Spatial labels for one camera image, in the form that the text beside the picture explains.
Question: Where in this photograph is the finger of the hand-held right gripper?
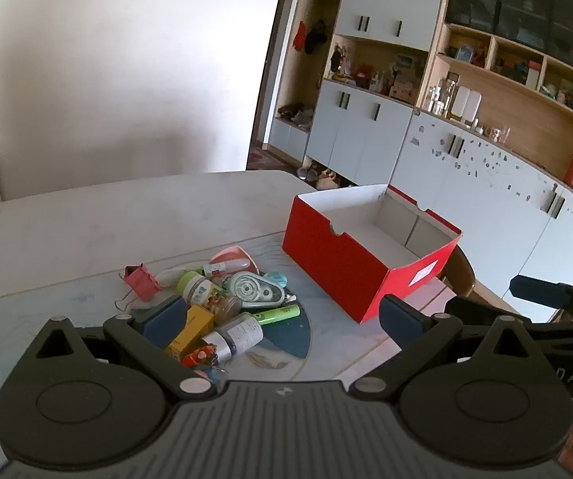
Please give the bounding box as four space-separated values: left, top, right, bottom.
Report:
510 274 573 310

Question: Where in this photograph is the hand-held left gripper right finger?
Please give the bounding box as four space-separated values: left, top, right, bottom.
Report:
349 294 537 402

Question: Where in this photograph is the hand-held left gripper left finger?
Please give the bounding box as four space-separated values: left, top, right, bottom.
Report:
34 295 217 402

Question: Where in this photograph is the small yellow box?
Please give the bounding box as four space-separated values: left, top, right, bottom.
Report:
164 304 215 360

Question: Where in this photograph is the pink binder clip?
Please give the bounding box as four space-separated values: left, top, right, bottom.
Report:
114 262 164 313

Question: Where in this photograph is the orange toy figure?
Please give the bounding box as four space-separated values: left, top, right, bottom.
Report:
182 343 220 367

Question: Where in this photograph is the glass bottle with white label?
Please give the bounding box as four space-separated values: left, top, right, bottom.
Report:
202 312 265 362

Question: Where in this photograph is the red cardboard box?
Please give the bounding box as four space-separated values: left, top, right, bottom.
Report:
281 184 463 323

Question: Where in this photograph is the white tube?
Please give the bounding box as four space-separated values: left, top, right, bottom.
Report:
202 258 250 276

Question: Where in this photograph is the pink heart-shaped dish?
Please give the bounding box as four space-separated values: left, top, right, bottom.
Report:
209 244 258 275

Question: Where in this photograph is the green highlighter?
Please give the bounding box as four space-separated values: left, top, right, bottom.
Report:
251 305 301 327

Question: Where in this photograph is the green-lidded jar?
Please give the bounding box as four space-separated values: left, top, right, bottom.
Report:
176 270 227 307

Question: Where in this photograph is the small glass candy jar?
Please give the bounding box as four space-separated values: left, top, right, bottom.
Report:
202 293 243 323

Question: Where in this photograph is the correction tape dispenser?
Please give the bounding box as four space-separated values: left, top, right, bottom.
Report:
227 270 298 309

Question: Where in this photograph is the dark teal round mat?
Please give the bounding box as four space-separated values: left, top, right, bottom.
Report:
127 269 313 385

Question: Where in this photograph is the red patterned rug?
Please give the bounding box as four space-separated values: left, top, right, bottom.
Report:
245 148 300 171

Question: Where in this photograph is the white tall canister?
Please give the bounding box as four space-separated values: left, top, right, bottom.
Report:
463 89 482 121
450 86 469 119

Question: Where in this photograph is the pink gift box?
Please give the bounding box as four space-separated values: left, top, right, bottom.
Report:
389 82 416 103

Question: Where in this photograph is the pile of dark shoes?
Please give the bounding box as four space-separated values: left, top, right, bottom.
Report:
277 104 314 131

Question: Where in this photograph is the brown door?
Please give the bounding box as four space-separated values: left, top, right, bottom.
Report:
254 0 292 153

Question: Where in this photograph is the colorful figurine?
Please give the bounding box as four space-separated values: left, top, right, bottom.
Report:
330 45 352 78

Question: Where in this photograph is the black hanging bag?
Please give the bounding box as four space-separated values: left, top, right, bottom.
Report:
304 19 328 55

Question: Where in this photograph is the teal keychain charm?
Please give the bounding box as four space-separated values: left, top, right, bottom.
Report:
194 365 227 385

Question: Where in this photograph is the white and wood wall cabinet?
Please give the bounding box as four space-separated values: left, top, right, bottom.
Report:
267 0 573 323

